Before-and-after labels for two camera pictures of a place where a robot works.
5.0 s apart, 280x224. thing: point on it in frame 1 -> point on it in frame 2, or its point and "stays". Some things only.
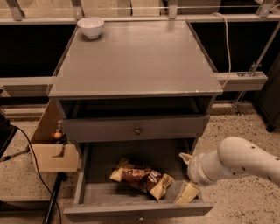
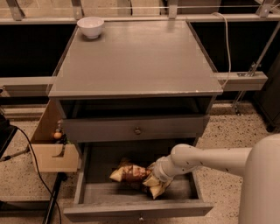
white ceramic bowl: x=91 y=26 stays
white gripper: x=194 y=171 -> x=158 y=171
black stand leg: x=61 y=177 stays
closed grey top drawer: x=136 y=129 stays
